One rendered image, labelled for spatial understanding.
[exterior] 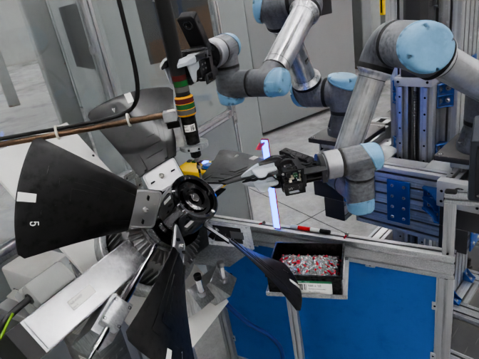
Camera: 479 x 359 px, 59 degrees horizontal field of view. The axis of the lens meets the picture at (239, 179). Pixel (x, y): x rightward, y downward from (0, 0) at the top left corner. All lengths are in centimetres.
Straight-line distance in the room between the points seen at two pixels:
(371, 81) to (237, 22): 293
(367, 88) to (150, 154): 61
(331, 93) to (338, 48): 398
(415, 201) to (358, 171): 58
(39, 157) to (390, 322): 119
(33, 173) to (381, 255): 99
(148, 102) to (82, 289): 49
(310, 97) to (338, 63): 396
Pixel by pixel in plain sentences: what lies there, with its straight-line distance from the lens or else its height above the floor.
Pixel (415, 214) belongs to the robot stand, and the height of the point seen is 77.
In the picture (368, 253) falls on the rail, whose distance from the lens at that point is 140.
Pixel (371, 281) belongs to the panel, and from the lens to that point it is 148.
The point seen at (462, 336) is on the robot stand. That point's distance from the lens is 205.
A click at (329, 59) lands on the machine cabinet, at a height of 65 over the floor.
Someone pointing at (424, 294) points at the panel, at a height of 69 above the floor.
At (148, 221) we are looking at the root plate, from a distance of 98.
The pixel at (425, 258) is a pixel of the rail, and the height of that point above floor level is 83.
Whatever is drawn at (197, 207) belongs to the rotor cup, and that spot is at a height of 121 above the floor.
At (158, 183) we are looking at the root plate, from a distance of 103.
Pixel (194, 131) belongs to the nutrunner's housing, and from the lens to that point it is 101.
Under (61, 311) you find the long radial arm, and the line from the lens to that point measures 93.
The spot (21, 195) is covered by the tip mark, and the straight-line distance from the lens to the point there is 88.
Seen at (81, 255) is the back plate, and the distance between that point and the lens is 112.
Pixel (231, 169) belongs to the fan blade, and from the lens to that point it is 115.
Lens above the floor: 163
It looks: 24 degrees down
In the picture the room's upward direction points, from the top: 10 degrees counter-clockwise
